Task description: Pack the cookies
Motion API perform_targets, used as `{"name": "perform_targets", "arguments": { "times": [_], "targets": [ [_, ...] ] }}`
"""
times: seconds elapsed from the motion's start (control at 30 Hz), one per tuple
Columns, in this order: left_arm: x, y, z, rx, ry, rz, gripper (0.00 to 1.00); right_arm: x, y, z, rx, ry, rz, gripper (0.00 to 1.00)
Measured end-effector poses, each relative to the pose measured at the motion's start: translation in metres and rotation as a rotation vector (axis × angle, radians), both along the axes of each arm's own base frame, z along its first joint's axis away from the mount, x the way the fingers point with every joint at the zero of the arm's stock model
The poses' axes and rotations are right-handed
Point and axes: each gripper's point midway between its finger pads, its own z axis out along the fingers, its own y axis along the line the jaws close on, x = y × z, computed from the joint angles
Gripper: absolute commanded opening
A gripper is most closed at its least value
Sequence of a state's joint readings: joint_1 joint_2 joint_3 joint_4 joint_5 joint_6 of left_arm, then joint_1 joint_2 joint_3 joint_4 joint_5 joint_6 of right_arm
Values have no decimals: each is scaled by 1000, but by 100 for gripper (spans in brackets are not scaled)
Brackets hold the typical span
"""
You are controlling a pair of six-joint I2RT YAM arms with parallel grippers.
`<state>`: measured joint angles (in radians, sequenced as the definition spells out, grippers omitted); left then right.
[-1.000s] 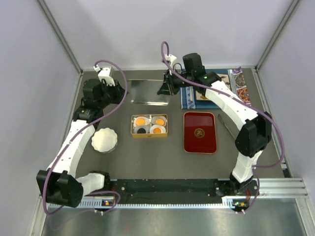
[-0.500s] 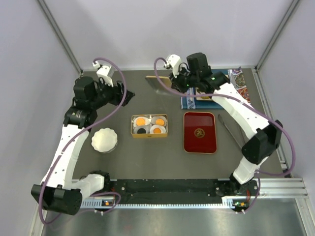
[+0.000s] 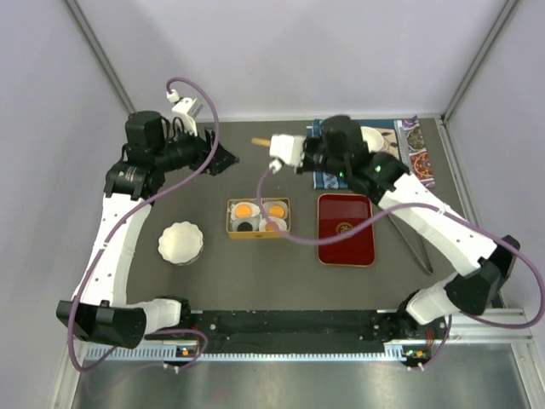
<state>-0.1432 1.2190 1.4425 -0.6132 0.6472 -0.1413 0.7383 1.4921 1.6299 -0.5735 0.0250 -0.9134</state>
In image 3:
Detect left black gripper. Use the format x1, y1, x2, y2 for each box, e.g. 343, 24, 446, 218
153, 119, 238, 176

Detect silver tin lid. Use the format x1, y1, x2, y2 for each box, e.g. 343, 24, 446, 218
251, 138, 271, 147

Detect orange cookie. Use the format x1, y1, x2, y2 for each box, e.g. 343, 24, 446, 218
234, 204, 253, 218
268, 204, 285, 218
265, 221, 281, 232

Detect black cookie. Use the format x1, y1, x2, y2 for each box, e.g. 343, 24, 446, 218
237, 222, 254, 232

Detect gold cookie tin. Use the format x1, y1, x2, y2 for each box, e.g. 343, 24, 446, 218
226, 198, 291, 239

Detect metal tongs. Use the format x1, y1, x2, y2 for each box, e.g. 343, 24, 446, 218
387, 216, 434, 276

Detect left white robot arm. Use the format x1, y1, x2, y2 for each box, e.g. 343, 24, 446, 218
56, 111, 237, 349

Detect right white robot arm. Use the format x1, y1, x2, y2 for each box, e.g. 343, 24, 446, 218
272, 115, 520, 337

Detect blue cloth napkin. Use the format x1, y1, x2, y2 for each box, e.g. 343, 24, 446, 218
307, 119, 400, 190

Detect white bowl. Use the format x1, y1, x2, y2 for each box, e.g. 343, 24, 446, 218
360, 126, 384, 153

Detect red lacquer tray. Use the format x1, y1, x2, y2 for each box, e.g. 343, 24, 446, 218
318, 193, 376, 267

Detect white paper cup back-left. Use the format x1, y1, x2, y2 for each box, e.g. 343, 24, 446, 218
231, 201, 261, 220

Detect white paper cup back-right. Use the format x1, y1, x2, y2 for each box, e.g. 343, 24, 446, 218
263, 200, 289, 219

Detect white paper cup front-left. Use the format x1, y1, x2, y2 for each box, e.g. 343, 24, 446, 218
231, 216, 260, 233

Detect white paper cup front-right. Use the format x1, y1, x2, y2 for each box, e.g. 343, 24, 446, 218
259, 216, 288, 233

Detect patterned colourful cloth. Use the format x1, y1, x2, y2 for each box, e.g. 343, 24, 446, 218
394, 116, 435, 189

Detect white scalloped dish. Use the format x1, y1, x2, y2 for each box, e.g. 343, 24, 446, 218
158, 222, 204, 266

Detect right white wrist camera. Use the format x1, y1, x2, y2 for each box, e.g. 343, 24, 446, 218
269, 134, 306, 174

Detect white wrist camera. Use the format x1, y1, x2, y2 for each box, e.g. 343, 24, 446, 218
166, 90, 204, 136
269, 134, 306, 174

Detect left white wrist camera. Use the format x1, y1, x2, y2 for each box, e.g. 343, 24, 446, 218
166, 90, 204, 136

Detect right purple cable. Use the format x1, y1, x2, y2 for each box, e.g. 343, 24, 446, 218
256, 168, 545, 370

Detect purple cable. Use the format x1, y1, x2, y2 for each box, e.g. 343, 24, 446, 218
256, 168, 545, 370
66, 76, 221, 374

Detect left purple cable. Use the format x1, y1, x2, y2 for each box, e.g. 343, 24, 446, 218
66, 76, 221, 374

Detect left aluminium frame post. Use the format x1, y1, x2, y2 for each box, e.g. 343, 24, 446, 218
60, 0, 137, 115

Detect aluminium frame post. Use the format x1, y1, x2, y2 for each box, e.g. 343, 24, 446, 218
440, 0, 521, 124
60, 0, 137, 115

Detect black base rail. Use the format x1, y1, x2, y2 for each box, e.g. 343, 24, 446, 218
189, 310, 402, 354

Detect right aluminium frame post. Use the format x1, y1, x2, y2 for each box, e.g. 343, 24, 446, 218
440, 0, 521, 124

